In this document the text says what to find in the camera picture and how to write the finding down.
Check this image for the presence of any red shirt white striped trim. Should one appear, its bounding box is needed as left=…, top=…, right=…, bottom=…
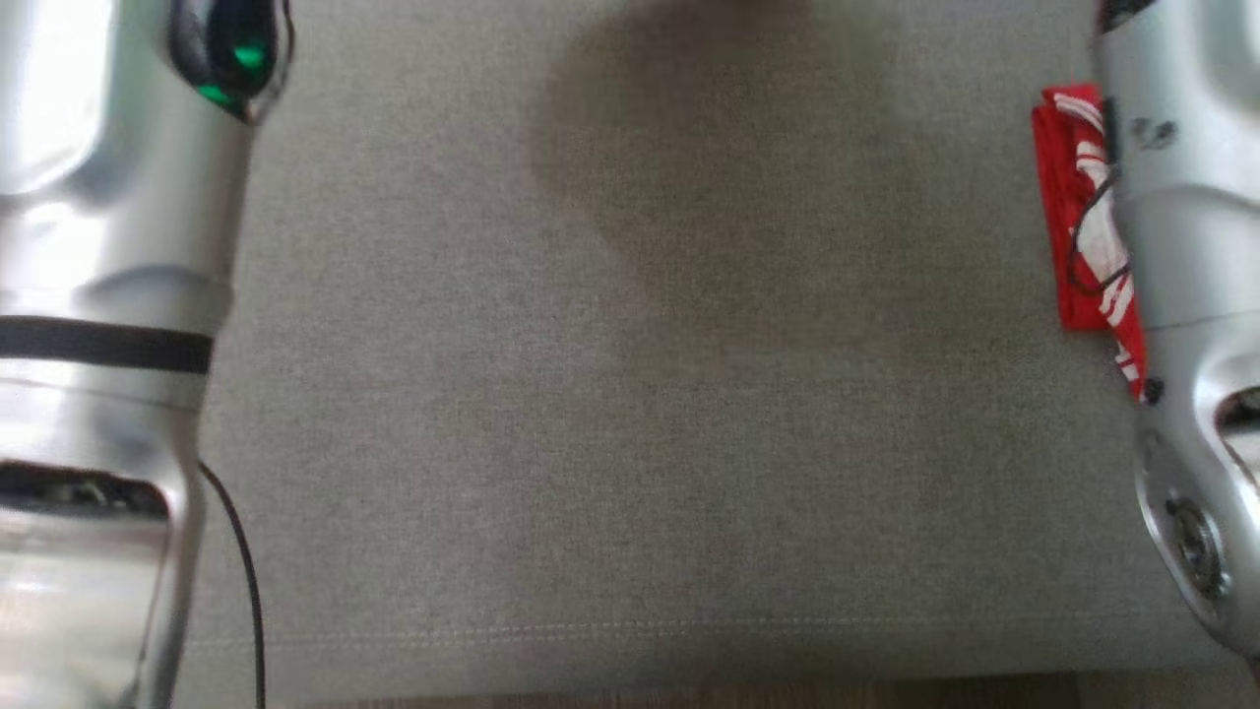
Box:
left=1031, top=83, right=1149, bottom=401

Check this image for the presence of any grey sofa seat cushion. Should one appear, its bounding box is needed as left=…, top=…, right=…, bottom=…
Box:
left=167, top=0, right=1243, bottom=695

